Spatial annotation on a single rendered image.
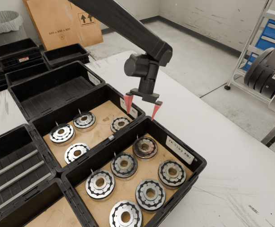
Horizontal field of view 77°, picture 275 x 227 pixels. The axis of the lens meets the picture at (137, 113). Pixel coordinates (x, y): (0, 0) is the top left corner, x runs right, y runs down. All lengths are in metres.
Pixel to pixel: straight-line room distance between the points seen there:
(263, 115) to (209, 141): 1.53
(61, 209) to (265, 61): 0.82
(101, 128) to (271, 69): 0.67
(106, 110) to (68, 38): 2.61
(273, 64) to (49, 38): 3.10
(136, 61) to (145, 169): 0.40
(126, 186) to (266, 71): 0.60
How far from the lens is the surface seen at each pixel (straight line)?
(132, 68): 0.55
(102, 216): 0.66
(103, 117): 0.87
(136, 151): 0.71
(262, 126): 2.33
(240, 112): 2.35
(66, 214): 0.69
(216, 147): 0.99
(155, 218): 0.55
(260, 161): 1.05
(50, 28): 3.34
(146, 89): 0.61
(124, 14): 0.46
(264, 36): 2.28
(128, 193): 0.67
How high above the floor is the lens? 1.47
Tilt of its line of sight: 47 degrees down
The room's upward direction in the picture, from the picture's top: straight up
